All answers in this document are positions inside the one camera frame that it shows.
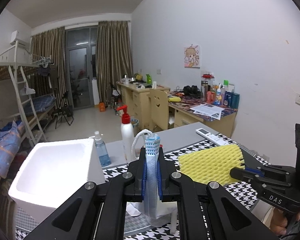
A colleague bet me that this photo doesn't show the blue face mask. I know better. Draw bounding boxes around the blue face mask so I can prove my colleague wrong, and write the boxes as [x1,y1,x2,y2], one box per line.
[131,128,164,227]

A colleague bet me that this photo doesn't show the white air conditioner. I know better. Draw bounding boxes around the white air conditioner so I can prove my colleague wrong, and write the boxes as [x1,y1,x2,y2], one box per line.
[10,30,30,47]

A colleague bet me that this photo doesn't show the white styrofoam box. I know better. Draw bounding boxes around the white styrofoam box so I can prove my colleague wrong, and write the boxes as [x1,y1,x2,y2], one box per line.
[8,138,105,223]

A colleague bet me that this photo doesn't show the right brown curtain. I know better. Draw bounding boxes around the right brown curtain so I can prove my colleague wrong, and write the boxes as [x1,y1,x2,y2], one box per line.
[96,21,133,103]

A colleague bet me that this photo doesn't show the orange container on floor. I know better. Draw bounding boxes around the orange container on floor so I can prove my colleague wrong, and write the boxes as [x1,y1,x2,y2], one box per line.
[98,102,106,112]

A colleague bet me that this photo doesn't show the green bottle on desk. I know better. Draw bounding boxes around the green bottle on desk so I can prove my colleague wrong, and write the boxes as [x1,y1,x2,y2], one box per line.
[146,74,152,83]

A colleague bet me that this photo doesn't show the white lotion pump bottle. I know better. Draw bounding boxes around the white lotion pump bottle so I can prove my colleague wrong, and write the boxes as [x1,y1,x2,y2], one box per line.
[117,105,134,163]

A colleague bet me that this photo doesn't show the yellow foam net sleeve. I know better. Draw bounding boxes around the yellow foam net sleeve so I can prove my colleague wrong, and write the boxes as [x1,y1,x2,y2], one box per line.
[178,145,245,186]

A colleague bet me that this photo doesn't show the white remote control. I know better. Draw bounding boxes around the white remote control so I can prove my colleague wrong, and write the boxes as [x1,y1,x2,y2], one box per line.
[196,128,230,146]

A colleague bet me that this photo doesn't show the white metal bunk bed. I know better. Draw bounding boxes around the white metal bunk bed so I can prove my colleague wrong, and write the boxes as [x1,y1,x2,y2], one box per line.
[0,42,56,147]

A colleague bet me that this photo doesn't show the printed paper sheets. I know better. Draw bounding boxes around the printed paper sheets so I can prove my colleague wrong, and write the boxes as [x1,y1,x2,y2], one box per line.
[190,103,224,120]

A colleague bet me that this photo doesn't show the black shoes on desk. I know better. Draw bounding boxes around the black shoes on desk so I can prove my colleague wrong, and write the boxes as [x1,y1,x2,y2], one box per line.
[183,85,201,99]

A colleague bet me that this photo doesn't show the white tissue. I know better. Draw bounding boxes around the white tissue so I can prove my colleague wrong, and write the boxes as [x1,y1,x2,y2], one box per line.
[126,199,178,234]

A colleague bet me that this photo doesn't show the brown curtain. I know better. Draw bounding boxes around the brown curtain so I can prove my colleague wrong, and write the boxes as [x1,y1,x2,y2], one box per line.
[96,21,133,103]
[31,27,66,104]

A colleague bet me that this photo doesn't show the anime girl poster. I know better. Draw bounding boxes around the anime girl poster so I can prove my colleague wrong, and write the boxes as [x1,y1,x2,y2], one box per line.
[184,45,200,68]

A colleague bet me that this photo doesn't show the person's right hand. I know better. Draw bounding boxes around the person's right hand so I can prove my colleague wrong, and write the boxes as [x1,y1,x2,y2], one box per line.
[270,208,300,239]

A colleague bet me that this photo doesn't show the blue plaid quilt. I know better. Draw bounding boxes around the blue plaid quilt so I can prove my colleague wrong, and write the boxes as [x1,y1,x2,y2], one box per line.
[0,121,21,179]

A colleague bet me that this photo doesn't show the wooden desk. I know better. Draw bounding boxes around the wooden desk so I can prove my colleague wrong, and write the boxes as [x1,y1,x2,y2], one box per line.
[117,82,237,137]

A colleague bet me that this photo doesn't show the blue spray bottle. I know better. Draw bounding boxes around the blue spray bottle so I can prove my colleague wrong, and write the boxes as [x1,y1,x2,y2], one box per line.
[94,131,111,167]

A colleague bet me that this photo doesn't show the left brown curtain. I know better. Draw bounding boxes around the left brown curtain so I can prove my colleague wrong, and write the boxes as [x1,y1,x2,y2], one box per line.
[31,27,66,104]

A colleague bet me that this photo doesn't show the glass balcony door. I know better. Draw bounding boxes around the glass balcony door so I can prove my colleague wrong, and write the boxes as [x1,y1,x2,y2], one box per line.
[65,25,100,109]

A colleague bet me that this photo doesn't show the black folding chair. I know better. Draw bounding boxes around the black folding chair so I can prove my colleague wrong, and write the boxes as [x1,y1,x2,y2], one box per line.
[53,91,74,129]

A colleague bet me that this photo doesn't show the wooden smiley chair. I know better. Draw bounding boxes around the wooden smiley chair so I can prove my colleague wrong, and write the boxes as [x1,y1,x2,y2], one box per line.
[149,89,169,132]

